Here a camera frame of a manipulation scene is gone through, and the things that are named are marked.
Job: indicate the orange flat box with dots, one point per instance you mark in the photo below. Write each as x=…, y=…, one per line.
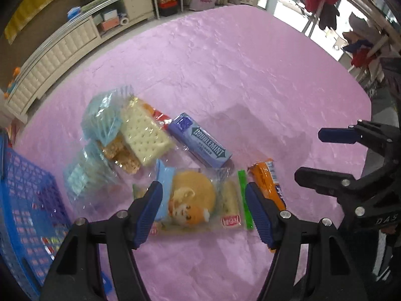
x=109, y=25

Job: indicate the brown rice cracker packet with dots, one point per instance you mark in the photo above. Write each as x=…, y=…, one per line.
x=122, y=158

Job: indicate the white blue small box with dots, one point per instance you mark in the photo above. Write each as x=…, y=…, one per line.
x=109, y=15

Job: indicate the clothes drying rack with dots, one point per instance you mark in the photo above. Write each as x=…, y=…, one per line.
x=344, y=15

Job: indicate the red spicy snack packet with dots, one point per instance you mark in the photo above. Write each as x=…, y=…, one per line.
x=163, y=118

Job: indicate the orange snack bar packet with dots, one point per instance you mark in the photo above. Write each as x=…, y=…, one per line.
x=266, y=178

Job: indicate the yellow fringed cloth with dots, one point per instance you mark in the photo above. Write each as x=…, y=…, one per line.
x=40, y=3

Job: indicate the blue tissue pack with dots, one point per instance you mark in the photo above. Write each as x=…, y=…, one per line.
x=74, y=12

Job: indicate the purple chewing gum pack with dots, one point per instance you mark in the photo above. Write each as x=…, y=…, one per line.
x=200, y=141

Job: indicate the white soda cracker packet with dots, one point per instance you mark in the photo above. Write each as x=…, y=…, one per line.
x=144, y=134

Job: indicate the blue plastic basket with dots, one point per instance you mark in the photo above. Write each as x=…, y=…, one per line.
x=25, y=200

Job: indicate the green folded cloth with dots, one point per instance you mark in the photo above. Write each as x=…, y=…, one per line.
x=98, y=1

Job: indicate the white paper roll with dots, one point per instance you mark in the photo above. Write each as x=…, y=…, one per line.
x=124, y=20

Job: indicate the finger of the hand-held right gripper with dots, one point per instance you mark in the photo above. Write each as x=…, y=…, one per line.
x=319, y=178
x=335, y=135

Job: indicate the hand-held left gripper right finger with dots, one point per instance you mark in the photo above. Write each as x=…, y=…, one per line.
x=260, y=214

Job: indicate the cream tv cabinet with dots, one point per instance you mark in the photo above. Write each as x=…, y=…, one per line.
x=62, y=50

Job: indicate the clear round cake packet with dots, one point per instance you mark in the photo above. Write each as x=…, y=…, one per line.
x=194, y=194

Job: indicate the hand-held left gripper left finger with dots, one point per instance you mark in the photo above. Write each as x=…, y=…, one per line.
x=147, y=214

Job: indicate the bowl of oranges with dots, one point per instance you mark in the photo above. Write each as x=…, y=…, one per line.
x=14, y=78

